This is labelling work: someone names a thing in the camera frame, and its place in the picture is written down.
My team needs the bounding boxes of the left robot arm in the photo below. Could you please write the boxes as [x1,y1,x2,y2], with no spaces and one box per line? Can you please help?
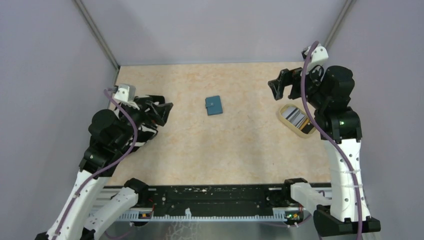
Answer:
[36,95,173,240]

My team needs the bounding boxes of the credit cards stack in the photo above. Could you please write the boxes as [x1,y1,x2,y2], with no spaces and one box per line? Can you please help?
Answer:
[281,105,315,134]

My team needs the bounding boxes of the blue card holder wallet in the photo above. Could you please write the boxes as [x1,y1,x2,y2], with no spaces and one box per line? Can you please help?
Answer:
[205,95,223,116]

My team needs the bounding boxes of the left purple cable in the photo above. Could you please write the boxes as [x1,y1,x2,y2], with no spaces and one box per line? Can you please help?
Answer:
[51,88,139,240]

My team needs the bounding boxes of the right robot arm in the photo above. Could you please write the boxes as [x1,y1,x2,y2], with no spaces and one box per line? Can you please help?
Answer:
[267,65,381,239]

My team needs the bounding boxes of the cream oval card tray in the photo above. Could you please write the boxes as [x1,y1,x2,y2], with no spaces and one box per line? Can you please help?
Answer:
[277,104,316,139]

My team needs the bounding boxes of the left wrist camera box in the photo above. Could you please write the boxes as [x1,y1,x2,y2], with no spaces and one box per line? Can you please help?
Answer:
[113,84,136,102]

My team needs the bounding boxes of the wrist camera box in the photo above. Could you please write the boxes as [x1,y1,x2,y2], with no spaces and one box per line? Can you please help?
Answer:
[307,43,329,68]
[113,84,136,102]

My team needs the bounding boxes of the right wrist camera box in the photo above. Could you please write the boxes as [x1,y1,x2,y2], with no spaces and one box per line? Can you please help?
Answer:
[307,43,329,68]

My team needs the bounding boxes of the zebra striped cloth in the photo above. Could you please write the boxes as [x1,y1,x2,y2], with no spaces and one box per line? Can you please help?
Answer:
[119,104,159,153]

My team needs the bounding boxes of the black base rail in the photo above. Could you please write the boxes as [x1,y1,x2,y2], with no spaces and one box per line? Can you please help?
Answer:
[117,183,309,225]

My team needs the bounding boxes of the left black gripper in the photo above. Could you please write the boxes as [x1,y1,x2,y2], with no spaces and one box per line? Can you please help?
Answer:
[114,96,173,149]

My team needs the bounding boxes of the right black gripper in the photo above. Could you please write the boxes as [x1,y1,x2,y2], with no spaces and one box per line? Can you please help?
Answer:
[268,60,328,109]

